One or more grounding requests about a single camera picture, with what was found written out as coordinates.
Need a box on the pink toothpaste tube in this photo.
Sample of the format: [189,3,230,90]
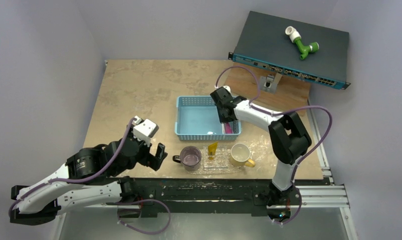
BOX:
[222,122,234,134]

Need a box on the purple mug black handle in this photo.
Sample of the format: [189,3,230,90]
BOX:
[172,146,202,172]

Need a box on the light blue perforated basket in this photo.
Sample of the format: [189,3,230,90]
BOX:
[175,95,242,142]

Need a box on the yellow mug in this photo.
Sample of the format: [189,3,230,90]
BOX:
[229,143,256,168]

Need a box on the clear textured square dish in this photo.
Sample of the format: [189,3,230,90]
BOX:
[201,145,230,172]

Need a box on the textured clear oval tray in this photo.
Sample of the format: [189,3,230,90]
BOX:
[189,145,246,175]

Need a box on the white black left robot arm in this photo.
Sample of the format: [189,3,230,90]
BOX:
[8,137,167,226]

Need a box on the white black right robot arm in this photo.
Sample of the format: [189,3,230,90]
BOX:
[210,87,312,204]

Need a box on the wooden board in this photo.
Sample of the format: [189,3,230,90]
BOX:
[218,62,311,112]

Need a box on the green white pipe fitting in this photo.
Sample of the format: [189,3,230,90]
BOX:
[285,26,320,60]

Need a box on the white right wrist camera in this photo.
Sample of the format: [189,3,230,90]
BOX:
[223,85,231,94]

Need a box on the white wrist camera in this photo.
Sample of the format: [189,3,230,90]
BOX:
[223,85,231,94]
[132,115,159,147]

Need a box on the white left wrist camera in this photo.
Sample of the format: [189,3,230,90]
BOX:
[132,115,159,147]

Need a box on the black metal base frame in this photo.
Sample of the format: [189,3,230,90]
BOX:
[106,177,301,220]

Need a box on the grey metal camera mount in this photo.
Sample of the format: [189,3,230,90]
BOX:
[258,73,283,94]

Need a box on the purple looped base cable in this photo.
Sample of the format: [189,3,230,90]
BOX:
[117,198,172,236]

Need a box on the dark grey network switch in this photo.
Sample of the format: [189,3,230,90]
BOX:
[228,11,350,90]

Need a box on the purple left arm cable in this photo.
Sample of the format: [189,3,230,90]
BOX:
[8,117,137,216]

